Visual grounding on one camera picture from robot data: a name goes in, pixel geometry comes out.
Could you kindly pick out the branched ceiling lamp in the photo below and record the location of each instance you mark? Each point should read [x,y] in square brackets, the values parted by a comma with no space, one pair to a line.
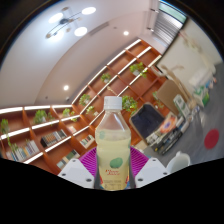
[68,21]

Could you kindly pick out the ceiling air vent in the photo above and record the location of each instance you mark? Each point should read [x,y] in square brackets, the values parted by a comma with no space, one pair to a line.
[99,28]

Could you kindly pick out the small green white box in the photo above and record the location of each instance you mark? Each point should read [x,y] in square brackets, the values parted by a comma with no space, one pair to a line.
[201,96]

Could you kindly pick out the wooden artist mannequin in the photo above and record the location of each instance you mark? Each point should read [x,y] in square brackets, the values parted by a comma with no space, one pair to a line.
[176,75]

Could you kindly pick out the white patterned mug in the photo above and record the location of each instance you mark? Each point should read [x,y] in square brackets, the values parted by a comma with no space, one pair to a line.
[178,162]

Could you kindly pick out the wooden shelf unit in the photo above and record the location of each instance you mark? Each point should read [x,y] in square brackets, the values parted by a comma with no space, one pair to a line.
[53,136]

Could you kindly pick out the round recessed ceiling light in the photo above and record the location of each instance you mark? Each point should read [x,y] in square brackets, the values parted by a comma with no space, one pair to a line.
[66,87]
[126,33]

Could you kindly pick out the flat round red coaster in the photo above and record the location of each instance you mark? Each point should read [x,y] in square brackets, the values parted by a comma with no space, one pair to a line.
[212,139]

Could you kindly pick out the window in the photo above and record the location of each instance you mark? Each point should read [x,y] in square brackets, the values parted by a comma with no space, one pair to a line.
[171,8]

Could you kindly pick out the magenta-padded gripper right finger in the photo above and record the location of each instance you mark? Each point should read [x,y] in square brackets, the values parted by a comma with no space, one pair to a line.
[151,171]

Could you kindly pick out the grey curtain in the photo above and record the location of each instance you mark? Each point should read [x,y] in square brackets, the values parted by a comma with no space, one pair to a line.
[168,28]

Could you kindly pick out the dark book stack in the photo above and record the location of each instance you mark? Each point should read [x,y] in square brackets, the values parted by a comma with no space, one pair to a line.
[166,133]

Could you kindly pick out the white box stack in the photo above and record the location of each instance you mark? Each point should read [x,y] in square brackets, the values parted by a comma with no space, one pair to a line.
[200,78]

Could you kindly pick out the yellow drink bottle white cap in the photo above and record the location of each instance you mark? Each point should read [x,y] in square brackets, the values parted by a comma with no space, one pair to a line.
[112,150]

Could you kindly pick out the tall green white carton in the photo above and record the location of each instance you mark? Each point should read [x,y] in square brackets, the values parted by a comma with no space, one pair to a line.
[180,104]

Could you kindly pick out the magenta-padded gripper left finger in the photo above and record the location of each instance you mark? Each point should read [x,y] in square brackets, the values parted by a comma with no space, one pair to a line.
[75,173]

